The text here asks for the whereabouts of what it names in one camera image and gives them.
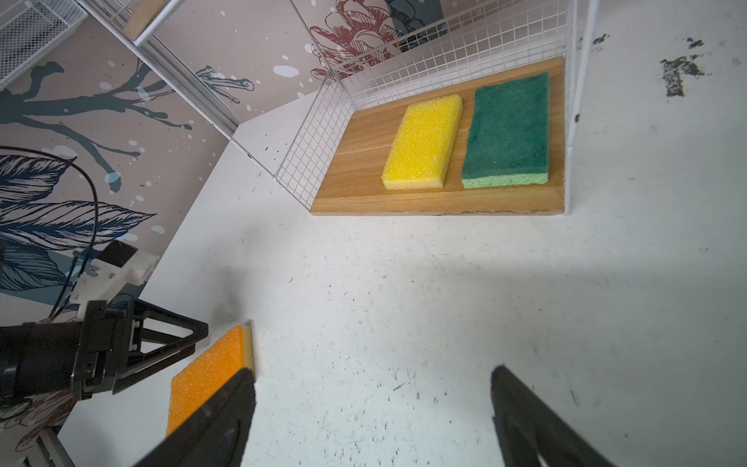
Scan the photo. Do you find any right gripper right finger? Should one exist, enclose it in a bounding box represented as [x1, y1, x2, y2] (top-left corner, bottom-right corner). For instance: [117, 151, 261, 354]
[490, 365, 613, 467]

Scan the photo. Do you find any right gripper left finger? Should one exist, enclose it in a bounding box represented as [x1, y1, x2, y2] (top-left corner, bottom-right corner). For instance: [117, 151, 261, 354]
[137, 369, 256, 467]

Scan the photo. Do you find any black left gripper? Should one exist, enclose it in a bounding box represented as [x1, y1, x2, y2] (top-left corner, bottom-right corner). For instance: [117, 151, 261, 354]
[1, 299, 209, 409]

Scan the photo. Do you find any orange sponge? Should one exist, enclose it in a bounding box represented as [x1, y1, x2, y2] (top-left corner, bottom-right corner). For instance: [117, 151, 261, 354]
[165, 325, 255, 436]

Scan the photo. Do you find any dark green sponge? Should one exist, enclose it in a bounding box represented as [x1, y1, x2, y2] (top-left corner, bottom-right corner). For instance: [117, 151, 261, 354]
[461, 72, 551, 190]

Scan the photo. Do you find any yellow sponge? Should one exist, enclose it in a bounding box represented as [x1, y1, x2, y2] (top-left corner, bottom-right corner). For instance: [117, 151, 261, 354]
[381, 93, 463, 191]

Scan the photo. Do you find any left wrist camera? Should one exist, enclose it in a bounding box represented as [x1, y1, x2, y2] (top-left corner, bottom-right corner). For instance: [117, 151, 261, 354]
[69, 241, 161, 320]

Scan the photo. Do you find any white wire three-tier shelf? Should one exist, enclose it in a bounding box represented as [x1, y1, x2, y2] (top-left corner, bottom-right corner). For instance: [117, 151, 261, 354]
[84, 1, 599, 214]

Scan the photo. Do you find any white wire wall basket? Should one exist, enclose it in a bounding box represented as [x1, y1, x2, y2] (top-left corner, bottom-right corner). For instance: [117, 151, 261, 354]
[1, 0, 89, 90]

